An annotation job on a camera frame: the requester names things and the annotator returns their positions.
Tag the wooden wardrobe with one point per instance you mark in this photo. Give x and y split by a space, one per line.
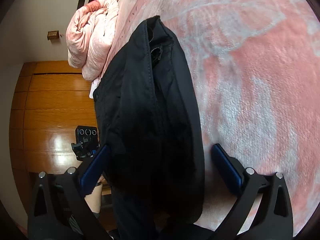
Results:
50 100

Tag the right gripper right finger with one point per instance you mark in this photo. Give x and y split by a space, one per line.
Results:
273 219

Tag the person's left hand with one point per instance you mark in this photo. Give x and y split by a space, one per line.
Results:
93 200

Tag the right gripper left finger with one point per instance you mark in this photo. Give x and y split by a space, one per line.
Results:
58 207

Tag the black pants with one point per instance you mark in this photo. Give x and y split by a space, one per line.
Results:
148 118

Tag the rolled pink quilt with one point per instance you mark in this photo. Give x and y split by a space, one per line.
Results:
90 35

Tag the small brown wall ornament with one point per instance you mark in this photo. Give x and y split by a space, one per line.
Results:
53 35

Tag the pink patterned bed blanket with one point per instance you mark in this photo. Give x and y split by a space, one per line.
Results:
254 65

